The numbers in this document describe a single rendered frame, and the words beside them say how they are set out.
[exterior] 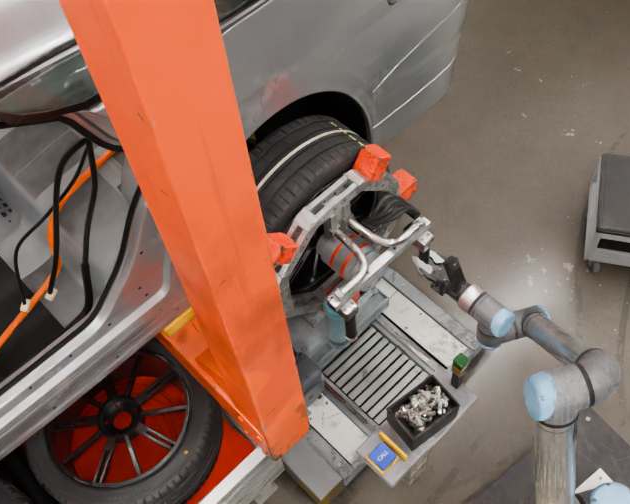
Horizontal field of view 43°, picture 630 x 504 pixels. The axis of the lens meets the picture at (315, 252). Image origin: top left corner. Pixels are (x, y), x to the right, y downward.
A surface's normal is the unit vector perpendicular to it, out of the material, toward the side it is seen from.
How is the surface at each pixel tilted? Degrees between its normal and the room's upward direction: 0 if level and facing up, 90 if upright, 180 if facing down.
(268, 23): 80
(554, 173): 0
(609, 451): 0
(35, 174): 10
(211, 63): 90
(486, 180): 0
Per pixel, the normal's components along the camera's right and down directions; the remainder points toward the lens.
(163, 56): 0.69, 0.58
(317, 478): -0.07, -0.53
